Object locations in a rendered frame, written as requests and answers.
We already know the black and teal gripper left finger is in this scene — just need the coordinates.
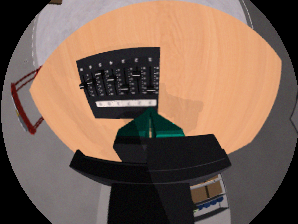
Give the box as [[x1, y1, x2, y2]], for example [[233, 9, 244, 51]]
[[115, 107, 150, 138]]

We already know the black control desk with knobs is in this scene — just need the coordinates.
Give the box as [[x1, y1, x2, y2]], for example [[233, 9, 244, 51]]
[[76, 47, 160, 119]]

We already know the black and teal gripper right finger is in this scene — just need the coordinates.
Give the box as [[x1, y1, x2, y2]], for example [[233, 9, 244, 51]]
[[150, 107, 185, 138]]

